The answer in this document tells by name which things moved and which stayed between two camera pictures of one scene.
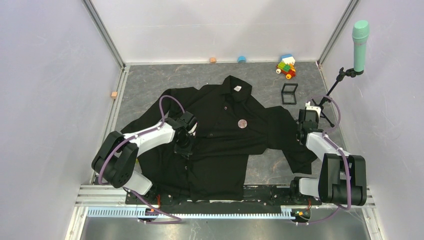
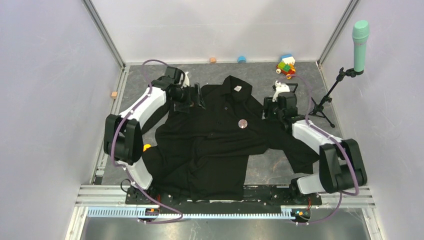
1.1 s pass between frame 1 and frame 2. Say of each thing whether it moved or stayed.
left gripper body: moved
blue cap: stayed
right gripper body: moved
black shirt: stayed
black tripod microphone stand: stayed
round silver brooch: stayed
